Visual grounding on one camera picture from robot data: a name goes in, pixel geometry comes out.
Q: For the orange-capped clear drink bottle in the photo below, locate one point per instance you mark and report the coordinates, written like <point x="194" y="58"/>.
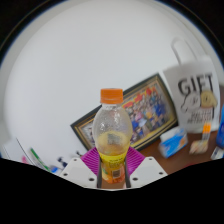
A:
<point x="112" y="133"/>

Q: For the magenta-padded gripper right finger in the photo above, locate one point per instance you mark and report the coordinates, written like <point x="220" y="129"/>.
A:
<point x="146" y="170"/>

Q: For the framed group picture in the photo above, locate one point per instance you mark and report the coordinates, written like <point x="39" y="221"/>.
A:
<point x="150" y="106"/>

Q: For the white remote control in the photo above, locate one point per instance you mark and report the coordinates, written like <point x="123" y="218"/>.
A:
<point x="217" y="153"/>

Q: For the orange black puzzle cube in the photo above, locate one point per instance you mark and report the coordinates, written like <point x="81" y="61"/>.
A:
<point x="206" y="130"/>

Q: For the blue tissue pack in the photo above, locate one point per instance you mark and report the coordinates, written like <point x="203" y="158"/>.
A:
<point x="173" y="142"/>

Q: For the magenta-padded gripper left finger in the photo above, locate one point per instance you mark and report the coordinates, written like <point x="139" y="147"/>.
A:
<point x="80" y="170"/>

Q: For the white printed gift bag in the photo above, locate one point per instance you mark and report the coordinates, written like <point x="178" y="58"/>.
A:
<point x="193" y="93"/>

